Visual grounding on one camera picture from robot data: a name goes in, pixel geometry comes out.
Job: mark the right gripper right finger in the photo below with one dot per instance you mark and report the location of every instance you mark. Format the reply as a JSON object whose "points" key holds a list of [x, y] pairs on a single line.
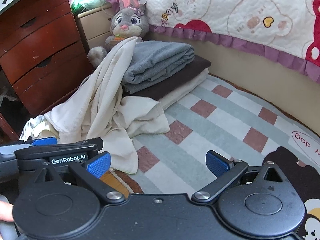
{"points": [[228, 174]]}

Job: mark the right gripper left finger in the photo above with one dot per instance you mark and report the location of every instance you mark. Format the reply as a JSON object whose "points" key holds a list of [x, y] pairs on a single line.
{"points": [[88, 175]]}

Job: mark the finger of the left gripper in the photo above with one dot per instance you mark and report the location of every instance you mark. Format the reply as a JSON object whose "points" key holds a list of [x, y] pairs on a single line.
{"points": [[44, 141]]}

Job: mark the cream white garment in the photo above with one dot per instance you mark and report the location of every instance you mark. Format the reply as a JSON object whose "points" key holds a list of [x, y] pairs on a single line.
{"points": [[98, 109]]}

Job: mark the person left hand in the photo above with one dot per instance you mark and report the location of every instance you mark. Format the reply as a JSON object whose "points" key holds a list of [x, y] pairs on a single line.
{"points": [[6, 212]]}

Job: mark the pale blue crumpled cloth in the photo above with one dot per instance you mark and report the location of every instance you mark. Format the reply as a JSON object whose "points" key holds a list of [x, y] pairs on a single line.
{"points": [[37, 128]]}

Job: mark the checkered floor rug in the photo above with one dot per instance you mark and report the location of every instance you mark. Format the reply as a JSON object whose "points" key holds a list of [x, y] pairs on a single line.
{"points": [[217, 116]]}

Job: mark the red-brown wooden drawer cabinet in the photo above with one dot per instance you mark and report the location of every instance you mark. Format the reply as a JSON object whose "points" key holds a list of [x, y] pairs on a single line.
{"points": [[42, 54]]}

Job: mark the cream folded cloth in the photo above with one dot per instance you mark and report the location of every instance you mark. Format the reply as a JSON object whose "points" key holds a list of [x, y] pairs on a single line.
{"points": [[183, 90]]}

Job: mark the beige bed base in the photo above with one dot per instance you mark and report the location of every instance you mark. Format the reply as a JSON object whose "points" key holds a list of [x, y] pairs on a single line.
{"points": [[294, 93]]}

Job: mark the dark brown folded cloth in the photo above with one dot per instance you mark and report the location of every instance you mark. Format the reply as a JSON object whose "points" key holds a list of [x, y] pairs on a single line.
{"points": [[190, 71]]}

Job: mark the beige nightstand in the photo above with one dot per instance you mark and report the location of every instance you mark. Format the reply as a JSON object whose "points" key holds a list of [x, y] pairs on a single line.
{"points": [[94, 26]]}

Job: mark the grey folded towel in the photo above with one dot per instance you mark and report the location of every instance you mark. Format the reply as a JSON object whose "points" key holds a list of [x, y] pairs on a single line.
{"points": [[153, 62]]}

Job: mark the grey bunny plush toy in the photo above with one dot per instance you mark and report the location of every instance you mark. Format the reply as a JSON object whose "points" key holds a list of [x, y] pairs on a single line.
{"points": [[128, 22]]}

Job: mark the cartoon quilt with purple ruffle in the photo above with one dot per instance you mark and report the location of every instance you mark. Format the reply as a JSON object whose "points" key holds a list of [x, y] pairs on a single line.
{"points": [[283, 31]]}

